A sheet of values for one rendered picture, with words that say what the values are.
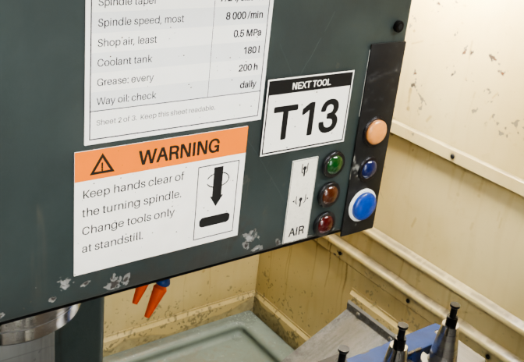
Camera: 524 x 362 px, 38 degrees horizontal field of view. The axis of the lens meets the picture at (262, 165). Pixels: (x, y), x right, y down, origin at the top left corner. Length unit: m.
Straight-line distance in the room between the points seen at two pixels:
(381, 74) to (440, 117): 0.91
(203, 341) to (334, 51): 1.63
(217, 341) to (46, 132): 1.73
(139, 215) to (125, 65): 0.13
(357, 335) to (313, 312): 0.23
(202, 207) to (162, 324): 1.52
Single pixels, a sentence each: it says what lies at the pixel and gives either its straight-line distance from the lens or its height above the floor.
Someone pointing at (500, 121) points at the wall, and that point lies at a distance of 1.54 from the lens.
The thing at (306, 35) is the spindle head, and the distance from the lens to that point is 0.65.
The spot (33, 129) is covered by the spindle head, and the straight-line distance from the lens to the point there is 0.55.
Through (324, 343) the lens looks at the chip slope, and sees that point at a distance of 1.92.
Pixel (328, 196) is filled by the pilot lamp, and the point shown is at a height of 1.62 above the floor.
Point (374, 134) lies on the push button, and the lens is 0.74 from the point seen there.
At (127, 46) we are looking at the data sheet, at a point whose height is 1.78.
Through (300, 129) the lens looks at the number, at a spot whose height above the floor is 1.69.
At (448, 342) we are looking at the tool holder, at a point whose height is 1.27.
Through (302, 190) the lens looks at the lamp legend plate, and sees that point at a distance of 0.71.
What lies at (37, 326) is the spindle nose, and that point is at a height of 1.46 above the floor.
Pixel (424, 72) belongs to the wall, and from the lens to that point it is 1.65.
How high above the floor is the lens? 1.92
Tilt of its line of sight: 23 degrees down
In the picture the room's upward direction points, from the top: 6 degrees clockwise
